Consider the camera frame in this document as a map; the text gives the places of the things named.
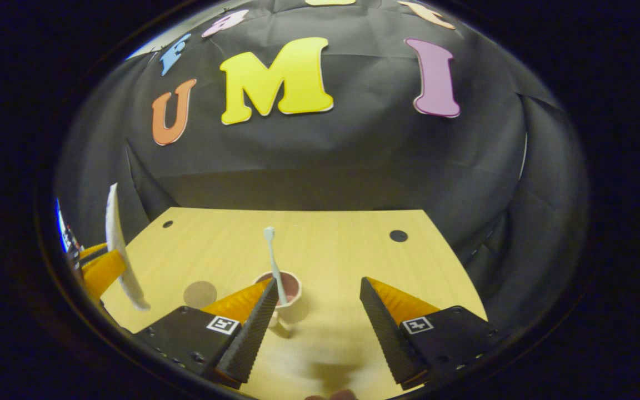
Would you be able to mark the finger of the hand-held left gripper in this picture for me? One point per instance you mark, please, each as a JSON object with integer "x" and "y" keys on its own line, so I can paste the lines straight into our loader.
{"x": 92, "y": 251}
{"x": 103, "y": 272}

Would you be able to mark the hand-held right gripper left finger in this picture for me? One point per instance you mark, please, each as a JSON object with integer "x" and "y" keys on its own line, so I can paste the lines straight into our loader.
{"x": 253, "y": 339}

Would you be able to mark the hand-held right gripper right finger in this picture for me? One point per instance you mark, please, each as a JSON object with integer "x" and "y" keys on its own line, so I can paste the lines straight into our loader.
{"x": 389, "y": 339}

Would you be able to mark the white toothpaste tube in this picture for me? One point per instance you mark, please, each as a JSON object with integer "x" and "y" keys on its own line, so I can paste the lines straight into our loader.
{"x": 115, "y": 239}

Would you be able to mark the round brown coaster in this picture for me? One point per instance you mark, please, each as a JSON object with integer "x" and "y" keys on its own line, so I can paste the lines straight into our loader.
{"x": 200, "y": 294}

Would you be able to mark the pale green toothbrush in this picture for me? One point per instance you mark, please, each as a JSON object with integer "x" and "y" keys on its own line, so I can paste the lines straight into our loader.
{"x": 274, "y": 261}

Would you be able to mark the light wooden desktop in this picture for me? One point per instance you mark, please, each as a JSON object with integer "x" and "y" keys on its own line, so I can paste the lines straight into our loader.
{"x": 342, "y": 250}

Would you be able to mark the black backdrop cloth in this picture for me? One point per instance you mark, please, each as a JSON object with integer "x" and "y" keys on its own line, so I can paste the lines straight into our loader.
{"x": 364, "y": 144}

